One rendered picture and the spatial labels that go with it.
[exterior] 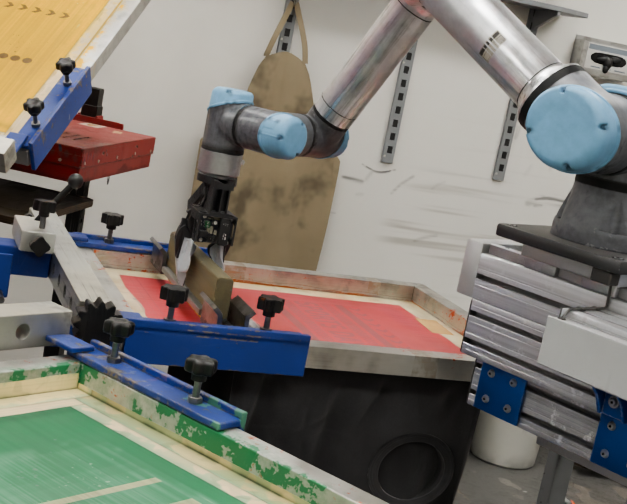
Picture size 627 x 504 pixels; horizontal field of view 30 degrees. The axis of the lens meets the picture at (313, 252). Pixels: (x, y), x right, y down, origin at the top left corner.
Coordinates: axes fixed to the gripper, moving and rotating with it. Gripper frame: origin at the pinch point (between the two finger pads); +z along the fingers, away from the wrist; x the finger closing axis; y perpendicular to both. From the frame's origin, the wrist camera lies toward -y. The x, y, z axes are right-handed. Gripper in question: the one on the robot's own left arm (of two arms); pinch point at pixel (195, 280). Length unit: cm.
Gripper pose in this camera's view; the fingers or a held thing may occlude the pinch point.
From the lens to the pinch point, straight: 213.0
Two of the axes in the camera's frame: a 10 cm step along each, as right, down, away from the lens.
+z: -1.9, 9.6, 1.8
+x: 9.2, 1.2, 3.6
